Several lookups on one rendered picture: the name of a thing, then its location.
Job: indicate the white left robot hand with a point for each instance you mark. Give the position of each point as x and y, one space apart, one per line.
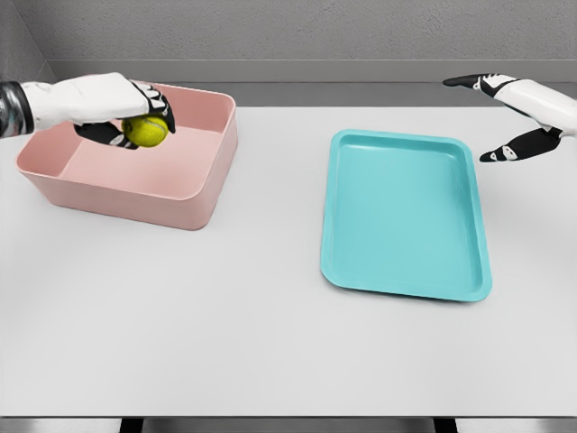
108 97

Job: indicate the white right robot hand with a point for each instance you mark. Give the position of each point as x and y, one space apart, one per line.
543 101

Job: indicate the yellow-green tennis ball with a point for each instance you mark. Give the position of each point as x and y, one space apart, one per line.
146 131

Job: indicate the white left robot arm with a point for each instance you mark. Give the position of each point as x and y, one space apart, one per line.
43 101

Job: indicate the pink rectangular basket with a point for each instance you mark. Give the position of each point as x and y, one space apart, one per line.
135 200

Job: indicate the blue rectangular tray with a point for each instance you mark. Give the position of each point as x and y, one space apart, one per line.
401 212

